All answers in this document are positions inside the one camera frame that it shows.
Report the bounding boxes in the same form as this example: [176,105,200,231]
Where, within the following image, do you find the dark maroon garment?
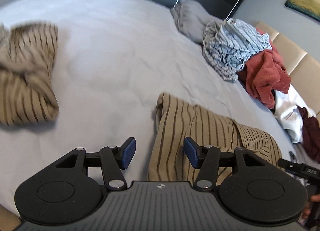
[297,107,320,163]

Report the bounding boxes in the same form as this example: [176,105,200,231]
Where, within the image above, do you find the grey pillow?
[170,0,222,45]

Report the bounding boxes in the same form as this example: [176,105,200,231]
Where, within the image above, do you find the rust red fleece blanket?
[237,42,291,109]

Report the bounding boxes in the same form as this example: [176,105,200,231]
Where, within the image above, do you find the white garment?
[274,85,316,143]

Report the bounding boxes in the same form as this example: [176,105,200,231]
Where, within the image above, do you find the beige padded headboard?
[255,21,320,117]

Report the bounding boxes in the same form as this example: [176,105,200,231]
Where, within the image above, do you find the framed landscape painting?
[285,0,320,21]

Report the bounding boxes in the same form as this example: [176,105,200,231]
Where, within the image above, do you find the patterned card on bed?
[289,151,298,163]

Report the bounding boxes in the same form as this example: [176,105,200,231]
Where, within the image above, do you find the tan striped shorts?
[1,22,59,126]

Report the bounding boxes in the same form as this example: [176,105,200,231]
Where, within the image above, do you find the white bed sheet mattress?
[1,0,293,212]

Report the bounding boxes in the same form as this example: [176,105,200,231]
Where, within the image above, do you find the person's right hand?
[302,194,320,219]

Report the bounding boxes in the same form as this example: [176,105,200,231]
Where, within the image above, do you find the tan striped shirt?
[148,93,282,183]

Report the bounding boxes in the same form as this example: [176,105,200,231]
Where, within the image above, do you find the grey striped garment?
[202,18,272,82]

